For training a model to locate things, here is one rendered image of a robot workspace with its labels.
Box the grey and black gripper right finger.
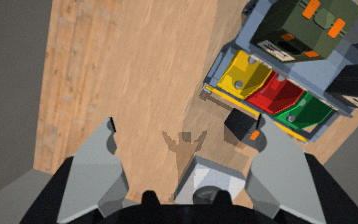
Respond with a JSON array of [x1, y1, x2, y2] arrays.
[[244, 113, 358, 224]]

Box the yellow bar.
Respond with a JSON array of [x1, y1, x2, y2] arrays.
[[205, 84, 307, 142]]

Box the olive green case with orange latches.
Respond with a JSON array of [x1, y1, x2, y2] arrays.
[[250, 0, 358, 64]]

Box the green open bin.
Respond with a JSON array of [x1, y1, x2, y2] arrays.
[[268, 91, 333, 130]]

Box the yellow open bin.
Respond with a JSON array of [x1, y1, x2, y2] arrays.
[[217, 49, 272, 100]]

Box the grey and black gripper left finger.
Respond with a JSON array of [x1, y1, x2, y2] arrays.
[[19, 117, 129, 224]]

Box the red bin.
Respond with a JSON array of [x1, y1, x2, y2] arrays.
[[244, 70, 305, 115]]

